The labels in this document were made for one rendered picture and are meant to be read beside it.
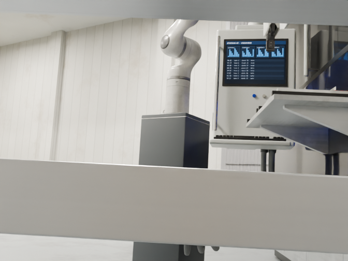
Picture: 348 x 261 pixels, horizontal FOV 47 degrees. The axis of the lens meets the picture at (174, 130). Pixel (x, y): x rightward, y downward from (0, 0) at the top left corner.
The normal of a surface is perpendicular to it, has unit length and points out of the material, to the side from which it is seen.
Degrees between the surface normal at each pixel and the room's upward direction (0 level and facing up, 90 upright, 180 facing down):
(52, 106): 90
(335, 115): 90
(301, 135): 90
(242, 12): 180
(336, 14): 180
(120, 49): 90
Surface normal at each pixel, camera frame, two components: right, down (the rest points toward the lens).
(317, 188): -0.03, -0.14
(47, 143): -0.52, -0.14
